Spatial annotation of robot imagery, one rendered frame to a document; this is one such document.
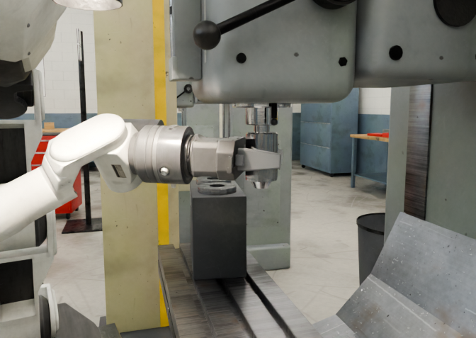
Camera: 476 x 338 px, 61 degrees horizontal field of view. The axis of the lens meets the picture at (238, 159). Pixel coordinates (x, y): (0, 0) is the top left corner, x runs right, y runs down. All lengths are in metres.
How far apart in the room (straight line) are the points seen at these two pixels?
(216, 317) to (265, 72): 0.47
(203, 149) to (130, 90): 1.73
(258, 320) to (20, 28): 0.66
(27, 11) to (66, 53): 8.88
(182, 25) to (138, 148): 0.18
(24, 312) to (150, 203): 1.19
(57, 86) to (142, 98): 7.44
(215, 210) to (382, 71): 0.50
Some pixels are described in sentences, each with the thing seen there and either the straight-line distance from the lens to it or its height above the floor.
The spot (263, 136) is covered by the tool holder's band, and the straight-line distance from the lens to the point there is 0.57.
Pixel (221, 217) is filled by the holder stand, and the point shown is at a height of 1.07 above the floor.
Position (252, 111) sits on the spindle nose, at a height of 1.30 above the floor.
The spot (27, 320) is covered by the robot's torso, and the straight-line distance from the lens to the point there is 1.32.
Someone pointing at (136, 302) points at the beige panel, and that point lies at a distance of 2.53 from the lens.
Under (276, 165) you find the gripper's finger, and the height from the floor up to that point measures 1.23.
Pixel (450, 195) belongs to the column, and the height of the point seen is 1.15.
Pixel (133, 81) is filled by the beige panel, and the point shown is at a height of 1.44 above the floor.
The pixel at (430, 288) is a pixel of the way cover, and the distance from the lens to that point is 0.82.
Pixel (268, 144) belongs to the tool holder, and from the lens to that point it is 0.57.
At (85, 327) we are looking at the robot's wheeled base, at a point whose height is 0.57.
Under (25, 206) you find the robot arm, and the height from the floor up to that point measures 1.17.
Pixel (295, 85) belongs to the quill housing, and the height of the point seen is 1.33.
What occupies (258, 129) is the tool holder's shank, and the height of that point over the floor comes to 1.27.
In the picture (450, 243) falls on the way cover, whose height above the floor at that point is 1.07.
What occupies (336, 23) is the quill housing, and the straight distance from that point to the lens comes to 0.53.
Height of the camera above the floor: 1.30
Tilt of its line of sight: 7 degrees down
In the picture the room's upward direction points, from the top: straight up
